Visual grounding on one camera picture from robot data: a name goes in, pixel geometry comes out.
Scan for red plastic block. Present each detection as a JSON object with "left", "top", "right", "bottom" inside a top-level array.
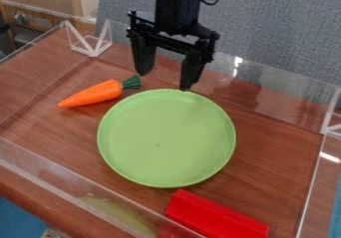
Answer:
[{"left": 166, "top": 189, "right": 269, "bottom": 238}]

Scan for green round plate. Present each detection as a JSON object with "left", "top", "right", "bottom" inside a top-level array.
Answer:
[{"left": 98, "top": 90, "right": 236, "bottom": 188}]

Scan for orange toy carrot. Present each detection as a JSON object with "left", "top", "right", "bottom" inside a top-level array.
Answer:
[{"left": 58, "top": 75, "right": 142, "bottom": 108}]

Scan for clear acrylic tray enclosure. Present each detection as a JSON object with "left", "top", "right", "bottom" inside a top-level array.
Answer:
[{"left": 0, "top": 25, "right": 341, "bottom": 238}]

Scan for clear acrylic triangle bracket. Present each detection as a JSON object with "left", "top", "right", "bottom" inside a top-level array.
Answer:
[{"left": 66, "top": 21, "right": 113, "bottom": 58}]

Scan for wooden cabinet with knob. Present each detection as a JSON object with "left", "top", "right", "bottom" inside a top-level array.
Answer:
[{"left": 0, "top": 0, "right": 98, "bottom": 60}]

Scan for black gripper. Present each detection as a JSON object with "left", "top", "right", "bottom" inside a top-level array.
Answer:
[{"left": 128, "top": 0, "right": 220, "bottom": 91}]

